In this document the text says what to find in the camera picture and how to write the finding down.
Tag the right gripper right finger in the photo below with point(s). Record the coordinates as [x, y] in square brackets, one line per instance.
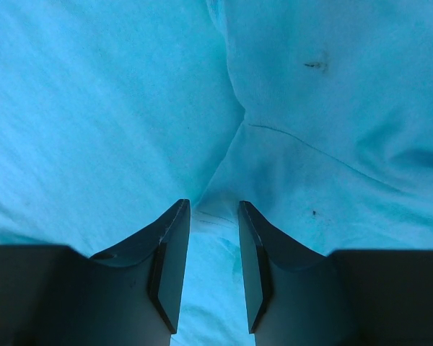
[295, 296]

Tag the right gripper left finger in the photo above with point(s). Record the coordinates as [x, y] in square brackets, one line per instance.
[127, 294]

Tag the cyan t shirt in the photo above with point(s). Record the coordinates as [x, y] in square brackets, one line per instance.
[320, 113]

